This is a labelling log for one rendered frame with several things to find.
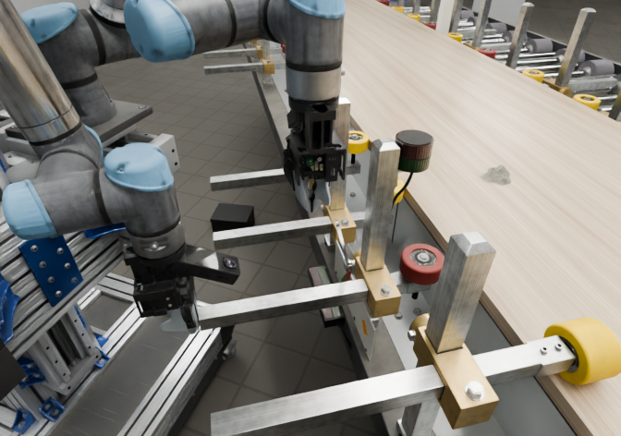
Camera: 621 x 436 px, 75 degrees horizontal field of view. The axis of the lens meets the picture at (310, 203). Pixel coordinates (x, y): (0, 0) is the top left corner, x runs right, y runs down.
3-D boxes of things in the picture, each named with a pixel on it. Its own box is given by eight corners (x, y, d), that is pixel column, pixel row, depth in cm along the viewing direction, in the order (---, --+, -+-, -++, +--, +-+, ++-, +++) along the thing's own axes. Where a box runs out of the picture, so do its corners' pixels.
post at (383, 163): (358, 339, 90) (380, 146, 62) (353, 327, 93) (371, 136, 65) (372, 336, 91) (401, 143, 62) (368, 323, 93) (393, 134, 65)
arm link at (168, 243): (182, 202, 61) (180, 236, 55) (187, 225, 64) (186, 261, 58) (129, 209, 60) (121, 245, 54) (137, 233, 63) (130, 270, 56)
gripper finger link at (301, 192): (298, 231, 66) (298, 183, 60) (292, 210, 70) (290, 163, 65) (318, 228, 66) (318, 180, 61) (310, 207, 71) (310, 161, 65)
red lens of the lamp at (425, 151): (402, 161, 63) (404, 148, 62) (388, 143, 68) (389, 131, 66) (438, 156, 64) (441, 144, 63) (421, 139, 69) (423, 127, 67)
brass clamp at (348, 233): (333, 246, 96) (334, 229, 93) (319, 212, 107) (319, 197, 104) (358, 242, 97) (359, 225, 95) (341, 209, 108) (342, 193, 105)
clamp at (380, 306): (372, 319, 74) (375, 300, 72) (350, 268, 85) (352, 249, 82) (401, 313, 76) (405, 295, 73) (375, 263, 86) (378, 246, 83)
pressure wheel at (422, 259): (404, 316, 78) (412, 273, 71) (388, 285, 84) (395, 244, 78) (442, 308, 79) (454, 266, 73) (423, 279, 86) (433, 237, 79)
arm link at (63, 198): (35, 206, 58) (117, 191, 61) (19, 257, 50) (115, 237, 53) (12, 158, 54) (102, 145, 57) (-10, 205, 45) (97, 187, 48)
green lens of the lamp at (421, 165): (400, 175, 64) (402, 163, 63) (386, 156, 69) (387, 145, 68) (435, 170, 65) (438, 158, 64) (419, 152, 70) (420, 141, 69)
